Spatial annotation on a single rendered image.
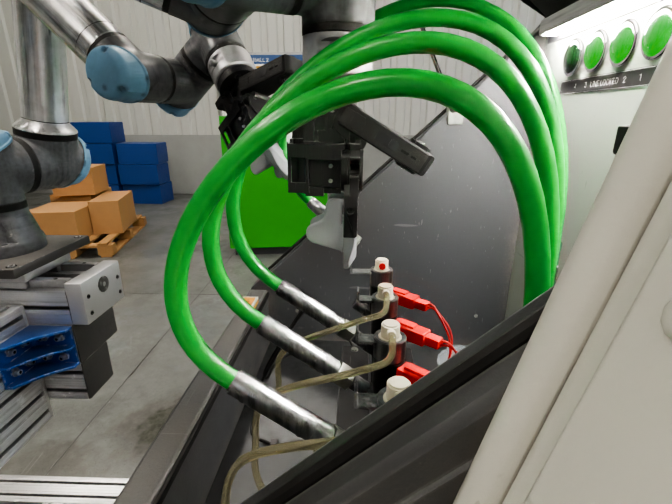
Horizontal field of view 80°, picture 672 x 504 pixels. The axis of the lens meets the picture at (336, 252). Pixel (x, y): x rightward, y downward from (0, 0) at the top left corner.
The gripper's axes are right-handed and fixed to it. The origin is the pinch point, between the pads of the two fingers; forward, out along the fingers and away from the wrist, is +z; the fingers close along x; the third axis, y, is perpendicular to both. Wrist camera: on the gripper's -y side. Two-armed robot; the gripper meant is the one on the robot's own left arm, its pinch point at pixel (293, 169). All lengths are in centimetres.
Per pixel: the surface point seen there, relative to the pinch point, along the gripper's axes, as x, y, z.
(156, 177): -268, 418, -369
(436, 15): 11.5, -27.6, 8.3
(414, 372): 13.4, -10.9, 32.4
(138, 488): 24.7, 17.0, 30.6
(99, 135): -210, 430, -449
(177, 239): 30.3, -11.3, 19.5
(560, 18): -22.3, -37.3, -0.6
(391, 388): 20.6, -13.3, 32.4
